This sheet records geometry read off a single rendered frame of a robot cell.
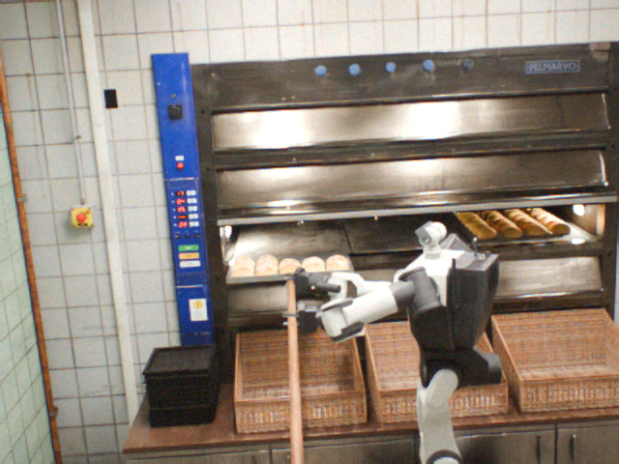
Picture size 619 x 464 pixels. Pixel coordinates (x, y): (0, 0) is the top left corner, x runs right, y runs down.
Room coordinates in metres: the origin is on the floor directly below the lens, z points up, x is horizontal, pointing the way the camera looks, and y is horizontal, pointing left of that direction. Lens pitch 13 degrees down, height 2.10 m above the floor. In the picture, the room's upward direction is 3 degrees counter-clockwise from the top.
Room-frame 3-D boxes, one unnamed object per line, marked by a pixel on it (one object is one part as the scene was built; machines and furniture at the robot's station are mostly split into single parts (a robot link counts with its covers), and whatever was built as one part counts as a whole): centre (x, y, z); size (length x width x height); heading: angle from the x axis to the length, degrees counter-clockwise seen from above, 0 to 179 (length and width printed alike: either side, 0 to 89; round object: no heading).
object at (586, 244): (3.35, -0.42, 1.16); 1.80 x 0.06 x 0.04; 92
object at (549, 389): (3.08, -1.06, 0.72); 0.56 x 0.49 x 0.28; 92
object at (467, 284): (2.43, -0.43, 1.27); 0.34 x 0.30 x 0.36; 153
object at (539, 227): (3.79, -0.99, 1.21); 0.61 x 0.48 x 0.06; 2
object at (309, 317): (2.49, 0.04, 1.18); 0.12 x 0.10 x 0.13; 85
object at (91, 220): (3.23, 1.07, 1.46); 0.10 x 0.07 x 0.10; 92
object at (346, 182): (3.33, -0.42, 1.54); 1.79 x 0.11 x 0.19; 92
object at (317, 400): (3.04, 0.15, 0.72); 0.56 x 0.49 x 0.28; 94
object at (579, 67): (3.35, -0.42, 1.99); 1.80 x 0.08 x 0.21; 92
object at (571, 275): (3.33, -0.42, 1.02); 1.79 x 0.11 x 0.19; 92
